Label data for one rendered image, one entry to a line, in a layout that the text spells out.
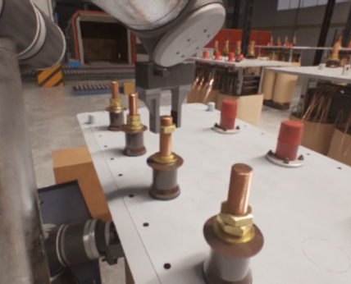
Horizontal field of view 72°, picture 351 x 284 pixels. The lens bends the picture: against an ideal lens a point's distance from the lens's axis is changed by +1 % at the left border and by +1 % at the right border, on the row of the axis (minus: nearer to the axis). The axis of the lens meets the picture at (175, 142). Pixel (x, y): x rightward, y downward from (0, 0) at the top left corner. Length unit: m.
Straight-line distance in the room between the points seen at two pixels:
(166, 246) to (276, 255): 0.21
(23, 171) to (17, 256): 0.16
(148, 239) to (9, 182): 0.28
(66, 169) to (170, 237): 1.41
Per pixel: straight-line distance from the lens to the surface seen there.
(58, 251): 0.74
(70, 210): 1.47
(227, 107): 1.07
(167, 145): 0.58
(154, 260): 0.49
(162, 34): 0.29
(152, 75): 0.49
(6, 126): 0.53
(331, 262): 0.57
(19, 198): 0.55
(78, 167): 1.86
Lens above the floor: 1.73
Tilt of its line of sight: 22 degrees down
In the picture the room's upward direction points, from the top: 2 degrees clockwise
